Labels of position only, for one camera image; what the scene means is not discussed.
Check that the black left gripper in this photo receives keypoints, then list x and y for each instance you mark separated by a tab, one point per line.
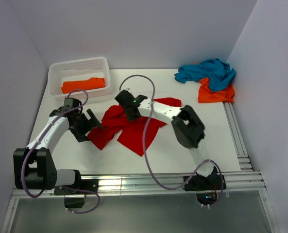
90	124

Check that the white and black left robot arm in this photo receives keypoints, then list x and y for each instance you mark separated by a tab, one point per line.
34	167

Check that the aluminium rail frame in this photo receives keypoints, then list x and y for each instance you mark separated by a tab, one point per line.
136	204

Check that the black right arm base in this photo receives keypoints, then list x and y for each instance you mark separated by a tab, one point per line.
208	186

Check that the white plastic basket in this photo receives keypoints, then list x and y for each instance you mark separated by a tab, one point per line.
76	70

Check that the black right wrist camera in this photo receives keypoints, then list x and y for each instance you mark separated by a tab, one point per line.
126	100

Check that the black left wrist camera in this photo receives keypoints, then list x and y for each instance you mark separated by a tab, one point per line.
71	104

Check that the rolled orange t shirt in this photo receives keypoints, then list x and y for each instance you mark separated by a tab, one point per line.
90	84

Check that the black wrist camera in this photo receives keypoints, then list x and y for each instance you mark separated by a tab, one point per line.
126	100
71	104

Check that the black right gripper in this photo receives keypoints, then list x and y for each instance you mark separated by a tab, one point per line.
130	117

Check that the blue t shirt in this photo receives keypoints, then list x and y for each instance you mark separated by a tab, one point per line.
219	73

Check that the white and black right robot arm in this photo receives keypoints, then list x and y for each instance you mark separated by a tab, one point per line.
186	125

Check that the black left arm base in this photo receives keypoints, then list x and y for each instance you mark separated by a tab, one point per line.
75	196

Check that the red t shirt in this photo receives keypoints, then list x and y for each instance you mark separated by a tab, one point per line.
115	120

